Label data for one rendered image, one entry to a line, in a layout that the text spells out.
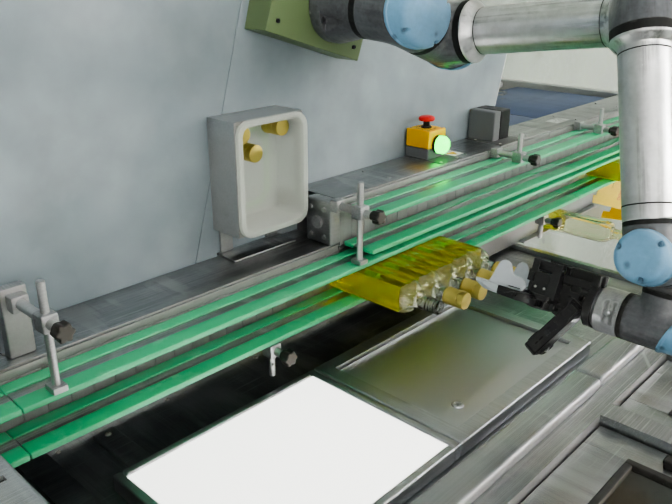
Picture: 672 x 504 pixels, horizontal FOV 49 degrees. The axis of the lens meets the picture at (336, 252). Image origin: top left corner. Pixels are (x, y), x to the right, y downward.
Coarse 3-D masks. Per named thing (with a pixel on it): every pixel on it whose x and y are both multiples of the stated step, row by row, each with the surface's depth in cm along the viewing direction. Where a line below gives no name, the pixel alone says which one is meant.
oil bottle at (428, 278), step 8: (376, 264) 149; (384, 264) 149; (392, 264) 149; (400, 264) 149; (408, 264) 149; (400, 272) 146; (408, 272) 145; (416, 272) 145; (424, 272) 145; (432, 272) 145; (424, 280) 142; (432, 280) 143; (440, 280) 144; (424, 288) 142; (432, 288) 143; (432, 296) 143
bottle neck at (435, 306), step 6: (420, 294) 139; (420, 300) 138; (426, 300) 137; (432, 300) 137; (438, 300) 136; (420, 306) 138; (426, 306) 137; (432, 306) 136; (438, 306) 138; (432, 312) 137; (438, 312) 137
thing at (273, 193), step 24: (264, 120) 133; (288, 120) 142; (240, 144) 130; (264, 144) 144; (288, 144) 144; (240, 168) 132; (264, 168) 146; (288, 168) 146; (240, 192) 133; (264, 192) 147; (288, 192) 148; (240, 216) 135; (264, 216) 146; (288, 216) 146
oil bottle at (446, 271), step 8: (392, 256) 154; (400, 256) 153; (408, 256) 153; (416, 256) 153; (424, 256) 153; (416, 264) 150; (424, 264) 149; (432, 264) 149; (440, 264) 149; (448, 264) 149; (440, 272) 146; (448, 272) 147; (456, 272) 148; (448, 280) 146
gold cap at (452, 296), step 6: (450, 288) 141; (444, 294) 140; (450, 294) 140; (456, 294) 139; (462, 294) 139; (468, 294) 139; (444, 300) 141; (450, 300) 140; (456, 300) 139; (462, 300) 138; (468, 300) 140; (456, 306) 140; (462, 306) 139
